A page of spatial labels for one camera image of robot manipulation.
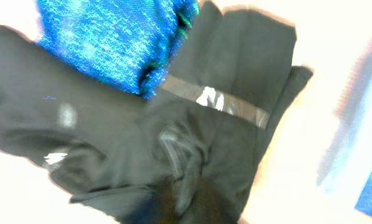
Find blue green sequin garment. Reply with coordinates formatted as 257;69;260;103
36;0;199;99

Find clear plastic storage bin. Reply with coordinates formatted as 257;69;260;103
317;43;372;194

